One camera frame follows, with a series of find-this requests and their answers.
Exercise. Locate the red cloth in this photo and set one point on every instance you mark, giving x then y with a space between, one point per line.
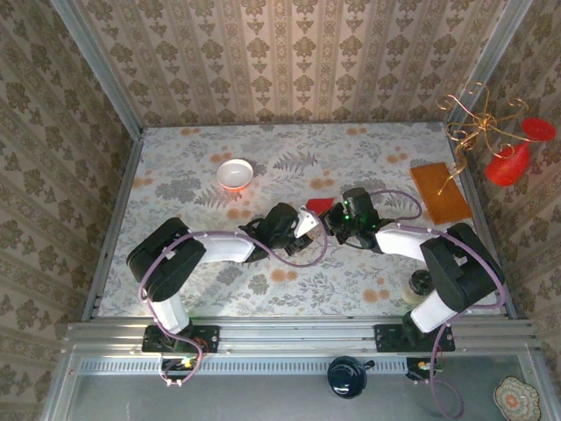
320 204

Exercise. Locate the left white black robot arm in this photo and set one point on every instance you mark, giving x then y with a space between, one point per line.
166 263

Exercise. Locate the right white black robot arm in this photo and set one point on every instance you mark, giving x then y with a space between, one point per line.
464 263

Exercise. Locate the white bowl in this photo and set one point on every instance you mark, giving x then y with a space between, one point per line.
236 174

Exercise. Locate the small jar with black lid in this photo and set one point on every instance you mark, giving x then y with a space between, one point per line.
421 285

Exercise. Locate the orange wooden board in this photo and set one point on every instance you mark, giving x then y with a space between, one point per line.
431 184

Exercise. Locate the dark glossy ceramic mug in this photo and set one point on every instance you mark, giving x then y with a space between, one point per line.
346 377

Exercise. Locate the small black controller board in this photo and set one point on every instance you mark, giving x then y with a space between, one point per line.
175 367
414 373

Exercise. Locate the red goblet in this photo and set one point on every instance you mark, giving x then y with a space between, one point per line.
508 166

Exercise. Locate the patterned scalloped plate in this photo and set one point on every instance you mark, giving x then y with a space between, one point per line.
515 399

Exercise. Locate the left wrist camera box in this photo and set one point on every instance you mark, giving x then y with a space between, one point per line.
307 223

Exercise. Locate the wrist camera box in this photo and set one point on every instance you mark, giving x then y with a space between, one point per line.
307 223
359 201

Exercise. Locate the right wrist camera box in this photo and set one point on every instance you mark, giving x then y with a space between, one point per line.
359 201

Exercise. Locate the aluminium mounting rail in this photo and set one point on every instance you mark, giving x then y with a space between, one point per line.
298 333

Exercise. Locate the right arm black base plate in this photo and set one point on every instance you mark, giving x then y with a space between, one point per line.
388 337

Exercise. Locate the aluminium table side rail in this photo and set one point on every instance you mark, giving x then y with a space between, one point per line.
470 180
127 184

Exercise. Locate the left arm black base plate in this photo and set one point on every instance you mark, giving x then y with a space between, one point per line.
206 337

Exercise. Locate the aluminium frame post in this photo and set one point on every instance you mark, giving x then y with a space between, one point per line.
495 48
96 66

